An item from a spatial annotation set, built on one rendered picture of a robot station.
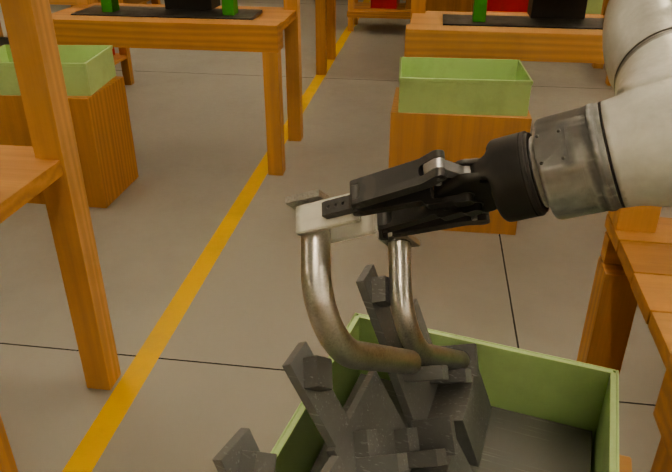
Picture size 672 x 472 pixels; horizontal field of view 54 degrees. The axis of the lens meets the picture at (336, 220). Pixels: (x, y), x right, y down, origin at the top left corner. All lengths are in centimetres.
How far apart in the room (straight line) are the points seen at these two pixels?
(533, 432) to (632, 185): 63
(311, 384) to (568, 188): 36
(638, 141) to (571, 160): 5
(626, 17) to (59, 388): 229
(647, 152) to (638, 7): 17
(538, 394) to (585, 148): 63
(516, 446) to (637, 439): 138
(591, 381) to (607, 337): 75
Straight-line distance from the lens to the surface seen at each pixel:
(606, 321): 180
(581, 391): 110
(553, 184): 55
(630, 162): 54
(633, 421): 250
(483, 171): 57
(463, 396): 103
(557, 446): 110
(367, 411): 86
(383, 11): 809
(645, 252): 160
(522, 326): 280
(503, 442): 108
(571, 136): 55
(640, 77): 57
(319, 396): 78
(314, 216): 64
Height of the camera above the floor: 161
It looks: 27 degrees down
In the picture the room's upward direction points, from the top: straight up
